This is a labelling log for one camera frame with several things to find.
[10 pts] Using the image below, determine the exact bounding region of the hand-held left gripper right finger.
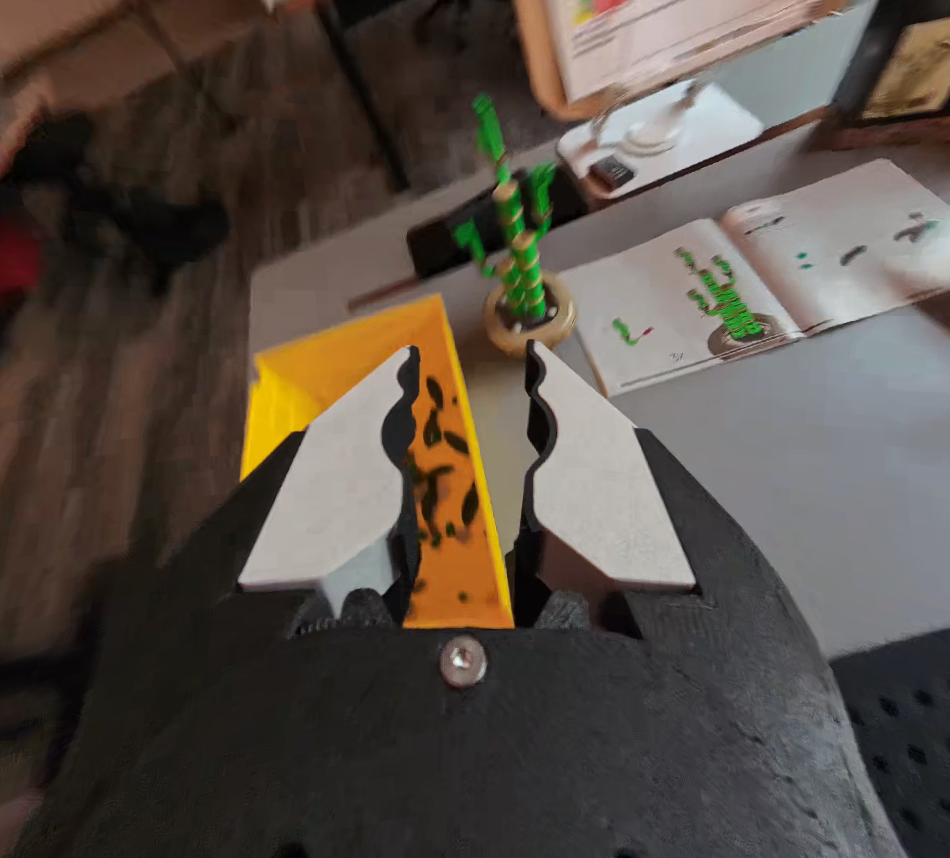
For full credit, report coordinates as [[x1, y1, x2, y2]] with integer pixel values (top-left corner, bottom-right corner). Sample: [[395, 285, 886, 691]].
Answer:
[[514, 340, 699, 627]]

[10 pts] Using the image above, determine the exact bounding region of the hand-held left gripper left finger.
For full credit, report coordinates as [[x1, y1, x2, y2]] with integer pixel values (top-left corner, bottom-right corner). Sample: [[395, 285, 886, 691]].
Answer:
[[237, 346, 423, 627]]

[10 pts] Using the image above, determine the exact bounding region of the pile of dark lego leaves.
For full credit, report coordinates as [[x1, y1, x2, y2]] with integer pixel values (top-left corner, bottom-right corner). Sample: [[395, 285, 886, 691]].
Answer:
[[403, 374, 482, 603]]

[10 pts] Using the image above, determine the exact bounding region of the yellow plastic tray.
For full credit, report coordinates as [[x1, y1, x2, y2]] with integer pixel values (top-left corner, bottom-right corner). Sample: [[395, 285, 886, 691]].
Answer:
[[239, 292, 515, 630]]

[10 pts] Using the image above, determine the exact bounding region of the lego instruction booklet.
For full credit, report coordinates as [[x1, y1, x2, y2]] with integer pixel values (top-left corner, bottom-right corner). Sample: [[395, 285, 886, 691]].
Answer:
[[575, 159, 950, 397]]

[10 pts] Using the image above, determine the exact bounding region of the green lego bamboo model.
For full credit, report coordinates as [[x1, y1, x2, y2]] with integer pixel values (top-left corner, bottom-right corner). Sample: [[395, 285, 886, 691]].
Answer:
[[451, 94, 578, 359]]

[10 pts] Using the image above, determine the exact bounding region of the black flat device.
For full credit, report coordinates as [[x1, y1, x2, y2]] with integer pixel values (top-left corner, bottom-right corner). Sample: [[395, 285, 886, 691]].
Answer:
[[407, 168, 587, 280]]

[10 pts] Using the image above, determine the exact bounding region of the small black box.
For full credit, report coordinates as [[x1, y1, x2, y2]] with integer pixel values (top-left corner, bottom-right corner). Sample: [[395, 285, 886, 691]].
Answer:
[[590, 158, 641, 191]]

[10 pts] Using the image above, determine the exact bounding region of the black bag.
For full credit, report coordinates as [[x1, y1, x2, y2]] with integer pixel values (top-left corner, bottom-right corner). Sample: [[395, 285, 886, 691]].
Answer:
[[0, 116, 231, 291]]

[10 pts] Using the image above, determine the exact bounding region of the white tray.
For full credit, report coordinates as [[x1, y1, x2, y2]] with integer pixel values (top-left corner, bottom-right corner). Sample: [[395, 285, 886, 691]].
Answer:
[[557, 80, 765, 182]]

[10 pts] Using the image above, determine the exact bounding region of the red cloth item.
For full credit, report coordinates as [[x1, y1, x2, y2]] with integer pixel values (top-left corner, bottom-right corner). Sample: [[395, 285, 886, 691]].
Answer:
[[0, 218, 42, 298]]

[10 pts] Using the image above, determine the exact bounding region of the computer monitor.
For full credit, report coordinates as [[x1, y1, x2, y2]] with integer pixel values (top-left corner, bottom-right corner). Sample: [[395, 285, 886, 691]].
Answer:
[[493, 0, 899, 123]]

